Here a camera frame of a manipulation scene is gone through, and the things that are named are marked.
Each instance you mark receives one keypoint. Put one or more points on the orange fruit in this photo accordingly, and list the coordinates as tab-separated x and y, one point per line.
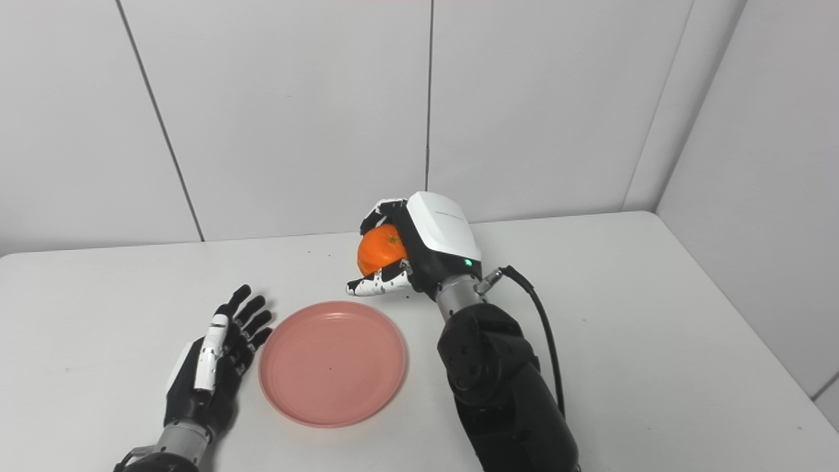
380	249

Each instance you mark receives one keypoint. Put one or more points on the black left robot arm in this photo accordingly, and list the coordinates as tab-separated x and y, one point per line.
170	452

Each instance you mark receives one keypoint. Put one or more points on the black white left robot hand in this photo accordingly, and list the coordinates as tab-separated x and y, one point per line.
216	393

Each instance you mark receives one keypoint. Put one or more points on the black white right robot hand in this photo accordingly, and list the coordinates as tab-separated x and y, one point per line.
439	236

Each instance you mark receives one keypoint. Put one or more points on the pink round plate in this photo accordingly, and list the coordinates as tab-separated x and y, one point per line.
332	364

